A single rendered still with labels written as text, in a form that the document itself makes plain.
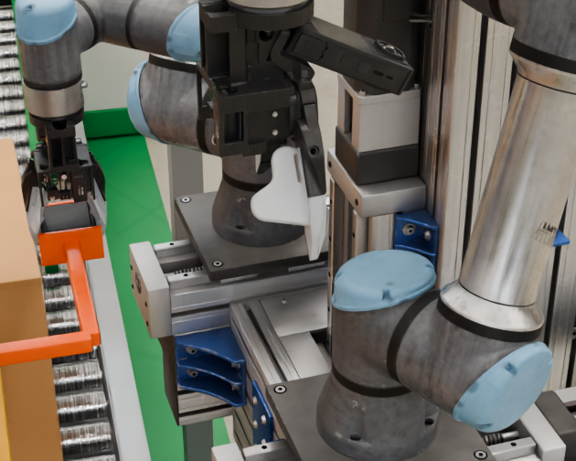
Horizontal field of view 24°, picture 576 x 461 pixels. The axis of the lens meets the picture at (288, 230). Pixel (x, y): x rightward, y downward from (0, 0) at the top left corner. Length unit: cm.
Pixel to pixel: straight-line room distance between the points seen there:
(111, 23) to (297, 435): 57
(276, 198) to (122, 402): 139
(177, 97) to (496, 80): 54
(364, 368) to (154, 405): 182
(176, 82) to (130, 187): 227
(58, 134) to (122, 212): 239
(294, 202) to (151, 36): 67
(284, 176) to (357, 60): 11
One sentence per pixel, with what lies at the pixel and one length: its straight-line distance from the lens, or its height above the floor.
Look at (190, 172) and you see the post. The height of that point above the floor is 86.
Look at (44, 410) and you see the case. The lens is 211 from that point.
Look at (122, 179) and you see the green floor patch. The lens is 426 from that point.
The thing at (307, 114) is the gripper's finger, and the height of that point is 164.
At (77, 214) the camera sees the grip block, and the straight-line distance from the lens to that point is 185.
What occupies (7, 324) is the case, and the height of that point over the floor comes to 94.
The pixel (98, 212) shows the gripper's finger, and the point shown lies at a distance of 180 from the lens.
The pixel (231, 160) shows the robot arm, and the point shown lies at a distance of 194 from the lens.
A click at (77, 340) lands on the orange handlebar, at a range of 164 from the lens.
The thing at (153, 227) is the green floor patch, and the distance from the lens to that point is 401.
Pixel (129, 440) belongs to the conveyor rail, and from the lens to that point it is 232.
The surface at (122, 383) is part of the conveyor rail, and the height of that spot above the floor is 60.
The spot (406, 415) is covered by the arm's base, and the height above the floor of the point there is 110.
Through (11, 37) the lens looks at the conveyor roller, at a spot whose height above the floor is 54.
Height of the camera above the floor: 211
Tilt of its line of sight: 32 degrees down
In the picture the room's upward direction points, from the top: straight up
